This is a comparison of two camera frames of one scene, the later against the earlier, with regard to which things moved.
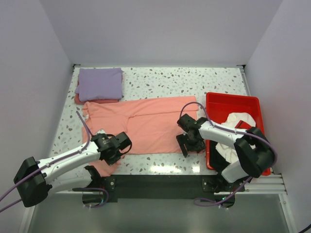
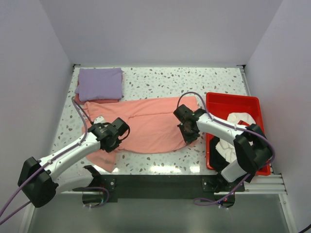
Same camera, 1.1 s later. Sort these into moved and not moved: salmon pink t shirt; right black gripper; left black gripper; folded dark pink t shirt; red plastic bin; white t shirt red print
Moved: right black gripper; left black gripper
Not moved: white t shirt red print; salmon pink t shirt; red plastic bin; folded dark pink t shirt
